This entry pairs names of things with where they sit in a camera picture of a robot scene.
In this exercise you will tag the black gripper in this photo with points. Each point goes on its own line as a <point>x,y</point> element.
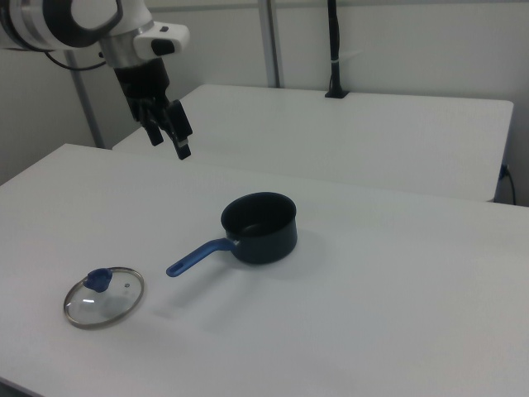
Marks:
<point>142,82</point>

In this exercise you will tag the glass lid blue knob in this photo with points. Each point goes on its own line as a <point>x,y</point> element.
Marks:
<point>98,280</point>

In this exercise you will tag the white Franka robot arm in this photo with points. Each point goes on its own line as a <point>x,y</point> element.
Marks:
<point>62,20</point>

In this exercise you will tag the white zip tie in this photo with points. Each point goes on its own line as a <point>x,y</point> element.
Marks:
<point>338,61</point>

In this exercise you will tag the black clamped pole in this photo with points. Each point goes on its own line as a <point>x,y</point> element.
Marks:
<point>335,41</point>

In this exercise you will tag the thin aluminium frame post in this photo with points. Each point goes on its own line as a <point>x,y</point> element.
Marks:
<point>87,107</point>

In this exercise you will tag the wide aluminium frame post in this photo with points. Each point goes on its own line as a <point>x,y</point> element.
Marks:
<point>271,41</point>

